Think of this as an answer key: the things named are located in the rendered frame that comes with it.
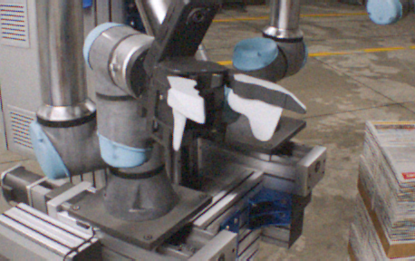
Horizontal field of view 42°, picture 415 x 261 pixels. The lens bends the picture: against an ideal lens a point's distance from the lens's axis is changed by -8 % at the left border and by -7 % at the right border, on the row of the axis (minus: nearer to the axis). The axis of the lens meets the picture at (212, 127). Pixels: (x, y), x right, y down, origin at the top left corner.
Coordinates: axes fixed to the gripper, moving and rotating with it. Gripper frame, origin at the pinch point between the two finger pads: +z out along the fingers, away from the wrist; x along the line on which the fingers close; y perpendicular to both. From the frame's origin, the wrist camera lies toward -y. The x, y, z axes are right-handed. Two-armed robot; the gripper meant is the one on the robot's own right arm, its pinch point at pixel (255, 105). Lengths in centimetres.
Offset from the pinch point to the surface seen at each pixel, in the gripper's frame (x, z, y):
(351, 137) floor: -233, -188, 94
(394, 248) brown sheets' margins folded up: -75, -30, 51
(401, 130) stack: -94, -50, 28
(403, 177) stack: -73, -32, 32
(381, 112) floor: -284, -207, 87
